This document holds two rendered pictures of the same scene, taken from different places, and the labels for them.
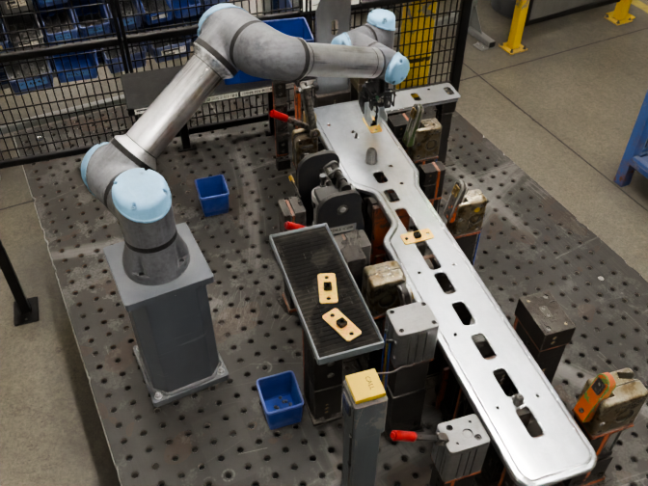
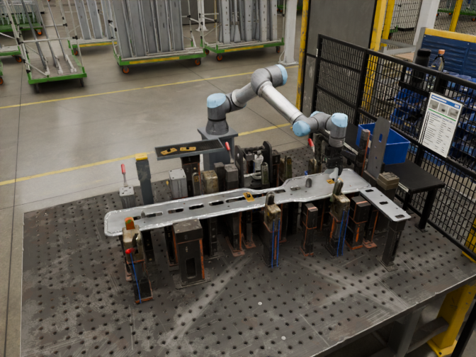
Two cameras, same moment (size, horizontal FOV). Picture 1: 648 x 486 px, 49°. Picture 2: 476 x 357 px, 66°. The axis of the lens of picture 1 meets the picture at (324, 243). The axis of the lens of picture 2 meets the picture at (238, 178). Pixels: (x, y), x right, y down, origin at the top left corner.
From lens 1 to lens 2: 2.26 m
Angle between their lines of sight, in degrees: 70
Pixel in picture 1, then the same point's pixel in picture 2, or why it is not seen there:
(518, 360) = (165, 219)
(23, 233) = not seen: hidden behind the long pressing
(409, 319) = (176, 173)
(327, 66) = (268, 98)
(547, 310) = (188, 224)
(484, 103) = not seen: outside the picture
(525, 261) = (293, 296)
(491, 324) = (188, 213)
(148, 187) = (215, 98)
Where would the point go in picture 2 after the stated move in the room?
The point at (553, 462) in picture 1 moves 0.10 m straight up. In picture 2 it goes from (111, 222) to (108, 204)
